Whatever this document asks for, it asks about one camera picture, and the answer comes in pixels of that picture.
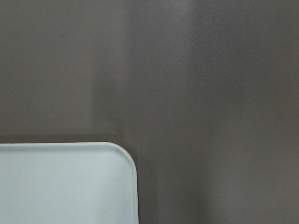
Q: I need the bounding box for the cream rabbit tray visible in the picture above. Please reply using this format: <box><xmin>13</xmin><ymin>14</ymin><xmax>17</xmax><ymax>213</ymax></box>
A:
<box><xmin>0</xmin><ymin>142</ymin><xmax>139</xmax><ymax>224</ymax></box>

